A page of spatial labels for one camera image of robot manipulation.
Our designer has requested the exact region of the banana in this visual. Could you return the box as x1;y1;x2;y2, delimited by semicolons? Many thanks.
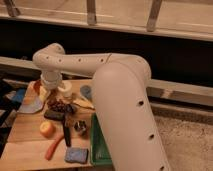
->
73;99;95;110

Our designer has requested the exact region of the dark rectangular eraser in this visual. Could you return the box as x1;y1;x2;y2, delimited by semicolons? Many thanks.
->
44;110;64;121

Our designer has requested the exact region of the yellow apple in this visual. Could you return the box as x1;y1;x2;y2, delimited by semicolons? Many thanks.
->
39;121;55;137

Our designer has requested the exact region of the grey blue plate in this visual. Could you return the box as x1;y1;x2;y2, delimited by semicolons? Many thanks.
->
18;97;44;114

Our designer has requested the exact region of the blue sponge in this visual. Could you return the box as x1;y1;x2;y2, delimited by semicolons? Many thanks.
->
64;147;88;164

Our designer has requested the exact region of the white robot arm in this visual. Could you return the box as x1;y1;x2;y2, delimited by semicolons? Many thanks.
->
33;43;171;171

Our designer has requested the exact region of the orange carrot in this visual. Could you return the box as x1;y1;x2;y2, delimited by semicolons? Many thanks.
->
45;134;64;160

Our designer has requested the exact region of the green plastic tray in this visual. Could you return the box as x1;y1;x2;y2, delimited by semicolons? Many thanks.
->
90;114;112;166

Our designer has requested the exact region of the red bowl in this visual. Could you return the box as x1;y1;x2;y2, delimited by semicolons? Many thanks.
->
33;79;41;95

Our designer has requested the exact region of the black handled utensil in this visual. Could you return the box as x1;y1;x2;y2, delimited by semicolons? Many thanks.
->
62;113;71;147

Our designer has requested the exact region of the blue object at table edge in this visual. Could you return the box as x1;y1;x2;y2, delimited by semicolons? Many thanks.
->
12;89;26;103

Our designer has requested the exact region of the bunch of dark grapes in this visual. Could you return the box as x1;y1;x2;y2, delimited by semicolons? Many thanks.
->
47;99;76;114

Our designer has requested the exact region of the small metal can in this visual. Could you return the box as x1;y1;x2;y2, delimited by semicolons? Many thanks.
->
74;120;87;136

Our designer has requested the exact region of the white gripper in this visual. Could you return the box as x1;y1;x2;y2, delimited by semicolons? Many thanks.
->
39;70;62;102

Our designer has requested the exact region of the white cup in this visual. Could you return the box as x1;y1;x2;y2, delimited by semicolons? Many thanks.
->
58;81;72;98

